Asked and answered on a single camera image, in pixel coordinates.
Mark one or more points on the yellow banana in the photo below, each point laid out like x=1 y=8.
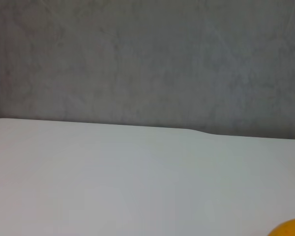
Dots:
x=291 y=228

